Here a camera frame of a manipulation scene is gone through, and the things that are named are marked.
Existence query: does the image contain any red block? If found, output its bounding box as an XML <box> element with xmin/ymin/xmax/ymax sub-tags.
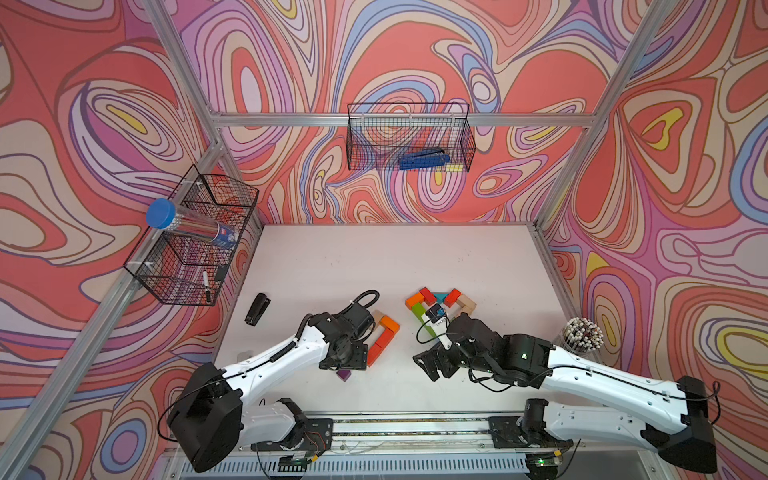
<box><xmin>419</xmin><ymin>287</ymin><xmax>437</xmax><ymax>306</ymax></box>
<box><xmin>367</xmin><ymin>344</ymin><xmax>384</xmax><ymax>367</ymax></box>
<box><xmin>375</xmin><ymin>329</ymin><xmax>396</xmax><ymax>350</ymax></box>
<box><xmin>443</xmin><ymin>289</ymin><xmax>462</xmax><ymax>308</ymax></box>

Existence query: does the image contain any green block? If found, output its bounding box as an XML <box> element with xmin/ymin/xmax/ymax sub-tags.
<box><xmin>411</xmin><ymin>303</ymin><xmax>426</xmax><ymax>321</ymax></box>

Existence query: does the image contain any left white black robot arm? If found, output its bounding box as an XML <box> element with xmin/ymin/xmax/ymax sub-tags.
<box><xmin>158</xmin><ymin>289</ymin><xmax>380</xmax><ymax>473</ymax></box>

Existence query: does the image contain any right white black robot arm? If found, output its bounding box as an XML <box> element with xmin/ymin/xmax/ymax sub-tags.
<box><xmin>413</xmin><ymin>332</ymin><xmax>718</xmax><ymax>474</ymax></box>

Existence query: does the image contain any cup of pencils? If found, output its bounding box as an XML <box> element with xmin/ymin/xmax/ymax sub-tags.
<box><xmin>562</xmin><ymin>317</ymin><xmax>604</xmax><ymax>354</ymax></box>

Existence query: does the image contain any black stapler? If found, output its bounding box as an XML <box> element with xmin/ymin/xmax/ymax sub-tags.
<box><xmin>244</xmin><ymin>293</ymin><xmax>271</xmax><ymax>326</ymax></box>

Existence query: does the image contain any white marker in basket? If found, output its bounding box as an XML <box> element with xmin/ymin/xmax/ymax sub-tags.
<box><xmin>202</xmin><ymin>270</ymin><xmax>213</xmax><ymax>304</ymax></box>

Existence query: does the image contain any blue black tool in basket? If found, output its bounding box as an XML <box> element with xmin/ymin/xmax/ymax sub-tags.
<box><xmin>398</xmin><ymin>148</ymin><xmax>450</xmax><ymax>170</ymax></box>

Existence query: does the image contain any clear bottle blue cap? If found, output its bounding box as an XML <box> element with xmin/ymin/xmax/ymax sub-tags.
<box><xmin>145</xmin><ymin>199</ymin><xmax>238</xmax><ymax>250</ymax></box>

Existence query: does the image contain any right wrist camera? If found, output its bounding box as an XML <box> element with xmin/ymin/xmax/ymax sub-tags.
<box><xmin>421</xmin><ymin>303</ymin><xmax>452</xmax><ymax>350</ymax></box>

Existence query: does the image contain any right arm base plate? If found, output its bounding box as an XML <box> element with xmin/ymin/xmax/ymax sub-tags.
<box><xmin>488</xmin><ymin>416</ymin><xmax>574</xmax><ymax>451</ymax></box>

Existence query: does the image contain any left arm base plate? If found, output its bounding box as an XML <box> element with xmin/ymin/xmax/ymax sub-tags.
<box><xmin>250</xmin><ymin>417</ymin><xmax>334</xmax><ymax>455</ymax></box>

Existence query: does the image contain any left black wire basket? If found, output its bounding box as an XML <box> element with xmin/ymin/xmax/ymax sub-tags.
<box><xmin>124</xmin><ymin>166</ymin><xmax>259</xmax><ymax>306</ymax></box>

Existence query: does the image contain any black wire basket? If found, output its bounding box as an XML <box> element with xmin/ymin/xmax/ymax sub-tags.
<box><xmin>346</xmin><ymin>100</ymin><xmax>476</xmax><ymax>172</ymax></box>
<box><xmin>124</xmin><ymin>166</ymin><xmax>259</xmax><ymax>306</ymax></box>

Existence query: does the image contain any back black wire basket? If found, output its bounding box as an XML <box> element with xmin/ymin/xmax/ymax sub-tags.
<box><xmin>346</xmin><ymin>100</ymin><xmax>476</xmax><ymax>172</ymax></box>

